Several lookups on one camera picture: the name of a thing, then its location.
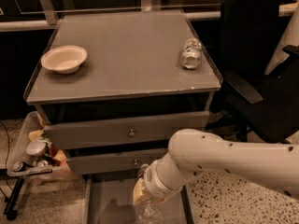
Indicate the grey drawer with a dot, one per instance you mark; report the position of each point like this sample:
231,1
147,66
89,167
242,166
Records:
114,162
109,200
110,132

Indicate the bottom grey drawer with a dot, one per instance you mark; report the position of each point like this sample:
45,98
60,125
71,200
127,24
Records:
109,200

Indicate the grey drawer cabinet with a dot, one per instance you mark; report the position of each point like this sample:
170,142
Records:
132,70

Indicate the black office chair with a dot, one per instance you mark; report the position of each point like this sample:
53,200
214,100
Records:
253,100

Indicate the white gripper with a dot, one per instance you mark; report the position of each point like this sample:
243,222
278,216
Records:
152,181

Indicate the middle grey drawer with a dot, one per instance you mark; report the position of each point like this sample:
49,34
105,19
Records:
114,162

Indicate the clear plastic water bottle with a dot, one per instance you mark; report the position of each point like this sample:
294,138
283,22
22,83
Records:
149,211

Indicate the top grey drawer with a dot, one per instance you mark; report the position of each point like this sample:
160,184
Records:
110,132

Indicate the small soda can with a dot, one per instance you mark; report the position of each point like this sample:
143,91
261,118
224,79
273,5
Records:
19,166

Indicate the white paper bowl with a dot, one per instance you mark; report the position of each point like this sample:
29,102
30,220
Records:
64,59

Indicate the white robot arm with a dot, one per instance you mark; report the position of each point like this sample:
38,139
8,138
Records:
191,152

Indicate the metal railing bar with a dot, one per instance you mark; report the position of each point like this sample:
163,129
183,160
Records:
16,26

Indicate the black stand leg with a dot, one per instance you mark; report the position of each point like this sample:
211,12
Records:
9,211

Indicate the metal bracket post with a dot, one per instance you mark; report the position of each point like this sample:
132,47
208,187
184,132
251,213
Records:
50,14

